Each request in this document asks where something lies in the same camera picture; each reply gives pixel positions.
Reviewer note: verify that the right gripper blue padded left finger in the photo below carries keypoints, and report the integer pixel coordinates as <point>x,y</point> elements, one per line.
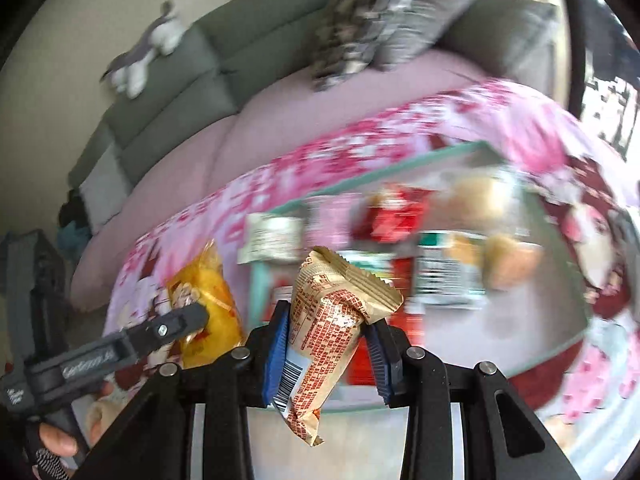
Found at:
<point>245,377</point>

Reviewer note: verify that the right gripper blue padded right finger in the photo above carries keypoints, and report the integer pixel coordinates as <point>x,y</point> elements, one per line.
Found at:
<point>408,376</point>

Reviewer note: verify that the red gold cake packet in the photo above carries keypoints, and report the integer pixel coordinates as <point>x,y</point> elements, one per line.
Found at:
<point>398,272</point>

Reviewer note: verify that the tan orange-print snack packet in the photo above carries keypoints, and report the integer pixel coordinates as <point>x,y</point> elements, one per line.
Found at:
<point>331,300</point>

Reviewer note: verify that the white green walnut cake packet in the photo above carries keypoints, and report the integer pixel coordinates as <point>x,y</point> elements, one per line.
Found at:
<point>448,270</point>

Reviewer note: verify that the red triangular snack bag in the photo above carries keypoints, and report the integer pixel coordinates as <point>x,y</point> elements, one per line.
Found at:
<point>392,214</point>

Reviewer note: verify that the person's left hand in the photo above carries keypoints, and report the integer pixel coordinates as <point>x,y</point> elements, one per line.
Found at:
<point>60,444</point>

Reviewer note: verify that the yellow snack packet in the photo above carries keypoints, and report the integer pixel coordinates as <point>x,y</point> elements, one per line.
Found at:
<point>202,281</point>

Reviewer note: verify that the teal white shallow box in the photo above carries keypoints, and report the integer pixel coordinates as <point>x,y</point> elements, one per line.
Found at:
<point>520,329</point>

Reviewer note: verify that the green white biscuit packet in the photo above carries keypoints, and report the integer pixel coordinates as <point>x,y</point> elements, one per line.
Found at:
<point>272,238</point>

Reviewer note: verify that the clear pastry packet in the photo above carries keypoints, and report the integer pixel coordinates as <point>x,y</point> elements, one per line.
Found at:
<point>508,261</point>

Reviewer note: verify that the pink barcode snack packet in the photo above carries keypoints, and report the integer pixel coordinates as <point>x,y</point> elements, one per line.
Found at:
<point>328,220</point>

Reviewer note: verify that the pink cherry blossom cloth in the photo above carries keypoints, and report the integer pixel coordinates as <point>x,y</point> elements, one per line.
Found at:
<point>590,395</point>

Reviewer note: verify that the cream jelly cup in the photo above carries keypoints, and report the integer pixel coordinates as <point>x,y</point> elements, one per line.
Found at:
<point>481,198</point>

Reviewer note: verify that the light grey small pillow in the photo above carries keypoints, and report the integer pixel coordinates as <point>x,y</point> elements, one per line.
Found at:
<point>105,189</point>

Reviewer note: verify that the pink sofa seat cover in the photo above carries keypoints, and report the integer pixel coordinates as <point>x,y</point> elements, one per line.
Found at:
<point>278,119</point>

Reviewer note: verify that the grey white plush toy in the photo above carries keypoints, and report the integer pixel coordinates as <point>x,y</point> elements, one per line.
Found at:
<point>128,73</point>

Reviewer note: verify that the grey sofa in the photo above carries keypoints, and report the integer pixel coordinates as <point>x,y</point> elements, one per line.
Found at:
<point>239,49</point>

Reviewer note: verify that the black white patterned pillow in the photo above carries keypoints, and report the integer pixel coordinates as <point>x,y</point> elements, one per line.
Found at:
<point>349,34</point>

